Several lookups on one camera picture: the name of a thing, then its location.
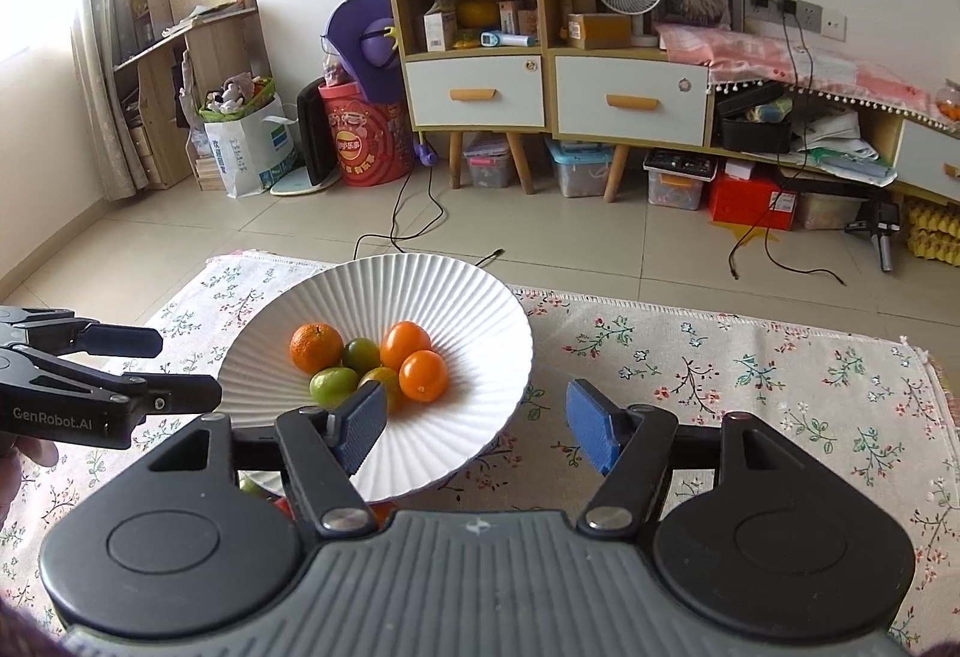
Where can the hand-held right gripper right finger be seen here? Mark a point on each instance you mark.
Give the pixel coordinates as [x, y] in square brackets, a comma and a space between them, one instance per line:
[589, 428]

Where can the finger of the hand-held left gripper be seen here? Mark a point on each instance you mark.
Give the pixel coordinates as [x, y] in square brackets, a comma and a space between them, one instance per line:
[180, 394]
[124, 340]

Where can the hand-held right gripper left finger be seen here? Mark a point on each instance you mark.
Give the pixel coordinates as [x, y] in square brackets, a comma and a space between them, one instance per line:
[360, 428]

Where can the light green tomato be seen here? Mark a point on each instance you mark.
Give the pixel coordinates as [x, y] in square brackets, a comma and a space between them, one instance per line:
[361, 352]
[334, 385]

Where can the yellow-green tomato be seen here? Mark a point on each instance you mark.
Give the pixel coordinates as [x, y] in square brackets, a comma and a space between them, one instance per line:
[390, 378]

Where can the orange cherry tomato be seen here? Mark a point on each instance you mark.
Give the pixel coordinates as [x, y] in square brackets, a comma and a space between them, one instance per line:
[423, 376]
[405, 343]

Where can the small tangerine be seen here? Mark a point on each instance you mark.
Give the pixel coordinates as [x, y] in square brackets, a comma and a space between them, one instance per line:
[316, 348]

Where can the white ribbed plate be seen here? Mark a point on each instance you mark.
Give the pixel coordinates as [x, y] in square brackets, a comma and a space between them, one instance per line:
[465, 327]

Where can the person's left hand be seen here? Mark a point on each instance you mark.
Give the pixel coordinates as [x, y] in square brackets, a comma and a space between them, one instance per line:
[34, 453]

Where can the floral tablecloth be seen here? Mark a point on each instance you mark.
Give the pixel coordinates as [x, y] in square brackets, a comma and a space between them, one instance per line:
[750, 364]

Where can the white paper bag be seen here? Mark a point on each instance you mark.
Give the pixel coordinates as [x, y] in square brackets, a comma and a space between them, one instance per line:
[247, 154]

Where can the clear storage box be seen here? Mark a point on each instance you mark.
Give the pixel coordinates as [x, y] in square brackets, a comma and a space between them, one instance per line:
[487, 163]
[577, 166]
[675, 181]

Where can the plush toys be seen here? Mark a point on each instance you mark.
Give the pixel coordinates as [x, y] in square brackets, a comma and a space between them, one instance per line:
[232, 91]

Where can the red box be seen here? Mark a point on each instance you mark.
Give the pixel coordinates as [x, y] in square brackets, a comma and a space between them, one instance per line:
[754, 199]

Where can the red snack bucket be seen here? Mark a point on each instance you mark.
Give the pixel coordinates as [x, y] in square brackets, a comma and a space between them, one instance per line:
[367, 136]

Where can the light curtain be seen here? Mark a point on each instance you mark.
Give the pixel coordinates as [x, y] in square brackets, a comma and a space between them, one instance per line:
[105, 42]

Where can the wooden bookshelf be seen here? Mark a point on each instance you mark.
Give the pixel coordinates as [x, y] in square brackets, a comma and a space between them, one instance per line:
[187, 27]

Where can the clear plastic tub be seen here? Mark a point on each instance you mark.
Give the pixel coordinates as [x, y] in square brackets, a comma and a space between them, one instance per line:
[829, 211]

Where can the low wooden drawer cabinet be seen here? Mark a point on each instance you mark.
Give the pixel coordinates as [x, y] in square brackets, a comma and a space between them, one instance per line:
[630, 98]

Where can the black storage box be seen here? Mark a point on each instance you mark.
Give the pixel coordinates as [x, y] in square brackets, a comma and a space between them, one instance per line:
[754, 128]

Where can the tall wooden shelf cabinet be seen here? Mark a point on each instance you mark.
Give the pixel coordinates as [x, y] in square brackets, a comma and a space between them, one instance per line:
[472, 94]

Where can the black handheld tool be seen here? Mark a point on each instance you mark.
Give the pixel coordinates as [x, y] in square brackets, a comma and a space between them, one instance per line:
[881, 229]

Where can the white green papers pile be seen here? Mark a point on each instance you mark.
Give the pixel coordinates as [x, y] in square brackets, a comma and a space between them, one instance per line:
[840, 151]

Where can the purple hat plush toy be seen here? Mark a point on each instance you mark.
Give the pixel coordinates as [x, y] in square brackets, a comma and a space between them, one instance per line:
[367, 46]

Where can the yellow egg cartons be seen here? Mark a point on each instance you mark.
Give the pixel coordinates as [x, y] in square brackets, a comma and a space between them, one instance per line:
[930, 229]

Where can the cardboard box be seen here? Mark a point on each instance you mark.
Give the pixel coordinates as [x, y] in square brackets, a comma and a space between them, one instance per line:
[598, 31]

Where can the white blue thermometer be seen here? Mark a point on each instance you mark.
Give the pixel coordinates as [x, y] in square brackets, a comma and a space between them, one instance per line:
[506, 38]

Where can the white carton box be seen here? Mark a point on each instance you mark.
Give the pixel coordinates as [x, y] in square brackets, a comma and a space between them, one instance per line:
[439, 27]

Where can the small orange white boxes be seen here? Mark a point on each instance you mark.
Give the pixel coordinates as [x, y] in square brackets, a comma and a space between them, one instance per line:
[517, 19]

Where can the pink lace-trimmed cloth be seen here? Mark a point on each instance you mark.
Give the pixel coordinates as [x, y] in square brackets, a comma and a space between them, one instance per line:
[795, 64]

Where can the yellow round object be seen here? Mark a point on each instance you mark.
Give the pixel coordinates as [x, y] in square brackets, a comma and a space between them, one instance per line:
[480, 14]

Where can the long wooden tv cabinet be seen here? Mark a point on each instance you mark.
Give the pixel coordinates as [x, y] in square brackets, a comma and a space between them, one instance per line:
[922, 154]

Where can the clear container with oranges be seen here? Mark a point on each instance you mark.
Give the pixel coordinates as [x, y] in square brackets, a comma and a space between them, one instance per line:
[949, 102]

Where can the black wall outlet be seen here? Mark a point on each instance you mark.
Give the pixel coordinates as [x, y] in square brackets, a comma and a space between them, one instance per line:
[772, 4]

